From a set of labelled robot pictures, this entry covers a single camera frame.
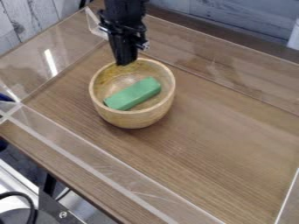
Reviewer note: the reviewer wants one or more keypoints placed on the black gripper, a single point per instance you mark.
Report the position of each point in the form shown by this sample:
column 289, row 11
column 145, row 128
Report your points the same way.
column 120, row 20

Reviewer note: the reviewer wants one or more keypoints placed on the green rectangular block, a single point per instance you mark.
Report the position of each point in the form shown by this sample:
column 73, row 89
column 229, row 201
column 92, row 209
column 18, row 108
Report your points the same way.
column 133, row 94

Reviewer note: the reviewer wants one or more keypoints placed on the light brown wooden bowl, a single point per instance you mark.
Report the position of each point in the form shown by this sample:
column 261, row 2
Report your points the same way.
column 110, row 78

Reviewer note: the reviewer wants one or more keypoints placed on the black metal table leg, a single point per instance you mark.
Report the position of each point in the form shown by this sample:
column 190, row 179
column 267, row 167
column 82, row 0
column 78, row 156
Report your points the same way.
column 49, row 185

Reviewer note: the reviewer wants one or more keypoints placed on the clear acrylic corner bracket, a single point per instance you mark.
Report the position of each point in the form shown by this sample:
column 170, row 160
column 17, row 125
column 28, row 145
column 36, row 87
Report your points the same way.
column 94, row 28

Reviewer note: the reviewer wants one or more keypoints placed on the clear acrylic back wall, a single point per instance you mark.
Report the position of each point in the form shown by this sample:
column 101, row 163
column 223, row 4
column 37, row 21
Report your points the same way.
column 253, row 73

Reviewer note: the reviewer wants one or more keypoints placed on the clear acrylic wall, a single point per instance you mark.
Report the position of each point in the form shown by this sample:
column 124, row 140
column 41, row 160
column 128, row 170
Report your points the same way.
column 253, row 73
column 138, row 173

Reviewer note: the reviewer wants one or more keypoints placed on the clear acrylic front wall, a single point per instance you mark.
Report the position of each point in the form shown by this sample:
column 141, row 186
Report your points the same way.
column 138, row 173

